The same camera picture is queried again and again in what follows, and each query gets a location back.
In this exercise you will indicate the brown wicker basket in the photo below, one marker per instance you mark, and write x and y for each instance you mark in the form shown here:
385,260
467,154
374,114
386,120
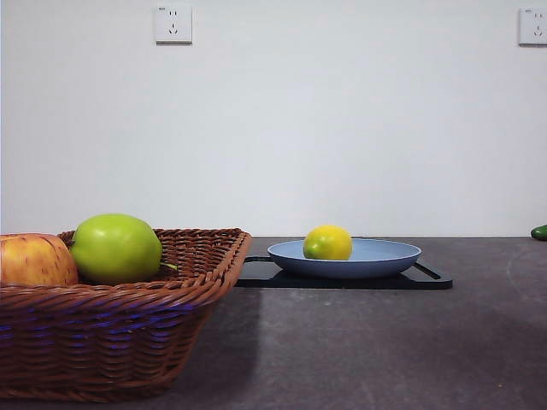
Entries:
107,333

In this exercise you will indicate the black flat tray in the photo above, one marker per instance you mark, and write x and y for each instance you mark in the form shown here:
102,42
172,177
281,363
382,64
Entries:
256,277

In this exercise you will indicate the red and yellow apple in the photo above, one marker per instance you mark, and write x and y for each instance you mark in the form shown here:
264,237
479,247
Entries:
34,260

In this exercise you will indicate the blue round plate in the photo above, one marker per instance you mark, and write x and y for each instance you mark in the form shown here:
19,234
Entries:
376,265

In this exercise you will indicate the green cucumber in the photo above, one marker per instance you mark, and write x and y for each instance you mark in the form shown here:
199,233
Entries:
540,232

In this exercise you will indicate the yellow lemon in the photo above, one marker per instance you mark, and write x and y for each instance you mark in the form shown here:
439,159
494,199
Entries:
328,241

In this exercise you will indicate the green apple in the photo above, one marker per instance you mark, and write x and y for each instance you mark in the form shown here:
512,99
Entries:
115,247

